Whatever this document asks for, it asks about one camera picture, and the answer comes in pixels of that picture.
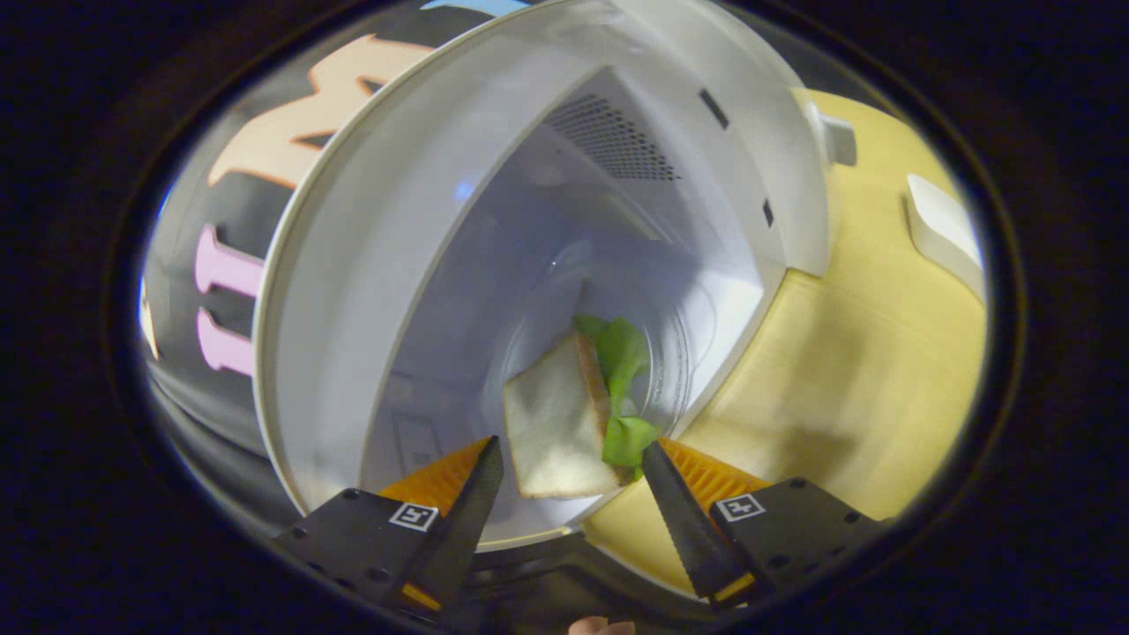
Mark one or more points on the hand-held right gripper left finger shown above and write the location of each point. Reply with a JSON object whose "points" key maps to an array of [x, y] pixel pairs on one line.
{"points": [[467, 520]]}

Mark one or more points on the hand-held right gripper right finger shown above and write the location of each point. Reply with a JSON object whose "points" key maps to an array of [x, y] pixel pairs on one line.
{"points": [[688, 529]]}

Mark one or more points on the lettuce sandwich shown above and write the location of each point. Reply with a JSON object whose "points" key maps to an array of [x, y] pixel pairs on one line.
{"points": [[556, 423]]}

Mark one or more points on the white microwave oven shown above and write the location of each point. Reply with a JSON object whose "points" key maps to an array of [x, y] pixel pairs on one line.
{"points": [[370, 265]]}

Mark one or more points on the black backdrop cloth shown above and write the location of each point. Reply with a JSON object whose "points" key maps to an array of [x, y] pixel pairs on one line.
{"points": [[247, 207]]}

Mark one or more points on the white rectangular tray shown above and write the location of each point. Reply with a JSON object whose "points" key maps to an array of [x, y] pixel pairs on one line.
{"points": [[944, 234]]}

